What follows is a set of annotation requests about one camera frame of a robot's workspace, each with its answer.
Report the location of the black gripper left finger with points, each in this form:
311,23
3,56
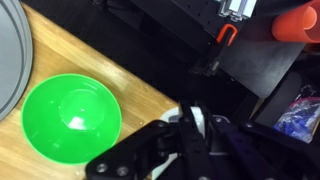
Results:
137,155

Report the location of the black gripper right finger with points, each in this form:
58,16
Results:
251,151

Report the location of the white mug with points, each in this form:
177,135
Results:
171,116

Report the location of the light green bowl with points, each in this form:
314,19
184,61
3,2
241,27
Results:
71,118

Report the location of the blue plastic bag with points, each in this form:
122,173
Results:
302,117

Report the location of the orange cup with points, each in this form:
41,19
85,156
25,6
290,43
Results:
301,24

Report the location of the grey round tray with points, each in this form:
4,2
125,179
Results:
16,54

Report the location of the orange handled clamp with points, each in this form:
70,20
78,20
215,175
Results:
209,63

